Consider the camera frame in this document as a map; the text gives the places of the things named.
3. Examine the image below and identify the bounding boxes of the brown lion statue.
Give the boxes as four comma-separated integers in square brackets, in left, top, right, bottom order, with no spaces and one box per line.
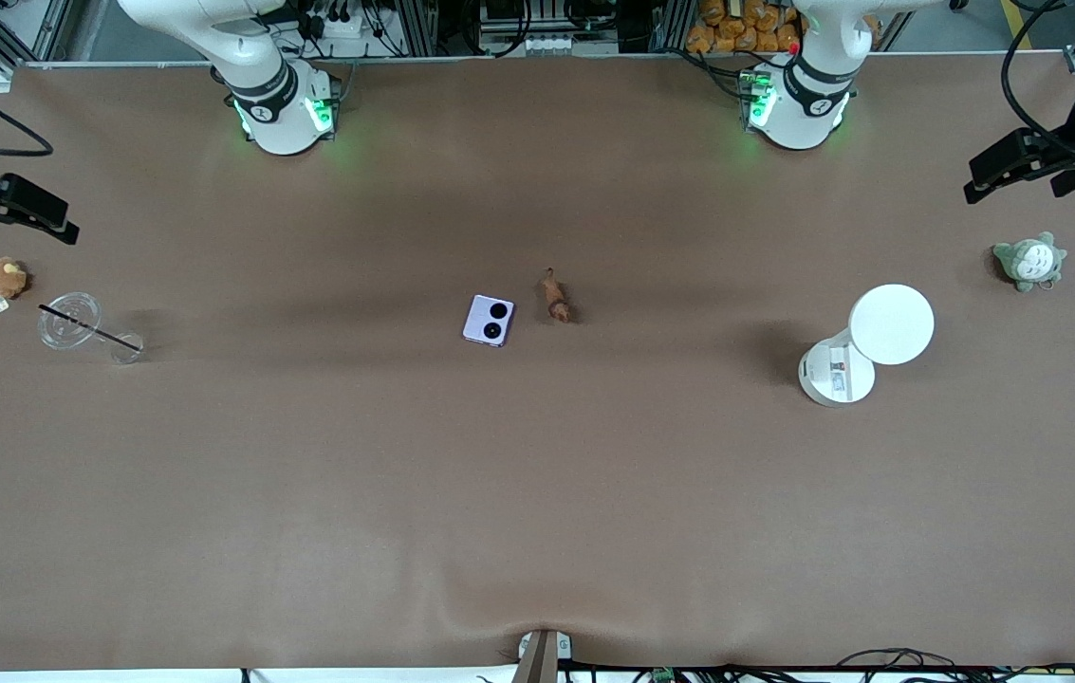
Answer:
[542,268,573,324]

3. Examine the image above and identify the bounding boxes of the black drinking straw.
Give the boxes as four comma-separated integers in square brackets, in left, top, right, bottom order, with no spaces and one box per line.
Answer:
[39,304,141,354]

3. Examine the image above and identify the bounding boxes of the purple flip phone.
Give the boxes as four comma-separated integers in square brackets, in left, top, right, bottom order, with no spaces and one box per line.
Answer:
[462,294,516,348]

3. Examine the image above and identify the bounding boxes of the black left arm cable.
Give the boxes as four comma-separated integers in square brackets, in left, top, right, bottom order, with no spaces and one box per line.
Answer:
[1000,0,1075,153]

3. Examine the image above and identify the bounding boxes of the white round container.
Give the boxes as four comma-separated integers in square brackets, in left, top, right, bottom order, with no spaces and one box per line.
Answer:
[798,329,877,408]

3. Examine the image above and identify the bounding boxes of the grey green totoro plush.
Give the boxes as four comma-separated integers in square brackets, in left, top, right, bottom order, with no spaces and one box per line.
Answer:
[992,231,1067,293]

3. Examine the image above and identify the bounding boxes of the orange plush toys heap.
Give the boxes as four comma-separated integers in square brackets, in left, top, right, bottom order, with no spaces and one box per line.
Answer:
[686,0,804,55]

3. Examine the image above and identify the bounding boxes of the camera mount post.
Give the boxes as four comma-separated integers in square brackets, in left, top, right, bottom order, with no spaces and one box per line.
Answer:
[510,628,573,683]

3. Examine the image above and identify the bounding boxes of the clear plastic cup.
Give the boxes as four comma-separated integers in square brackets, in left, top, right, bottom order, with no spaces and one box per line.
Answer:
[37,291,145,366]

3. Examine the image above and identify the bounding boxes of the black cable bundle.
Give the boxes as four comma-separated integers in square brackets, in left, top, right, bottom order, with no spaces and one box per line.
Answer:
[556,648,1075,683]

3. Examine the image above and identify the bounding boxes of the black equipment rack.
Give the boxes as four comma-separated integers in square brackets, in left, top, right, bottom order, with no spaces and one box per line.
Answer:
[475,0,628,56]

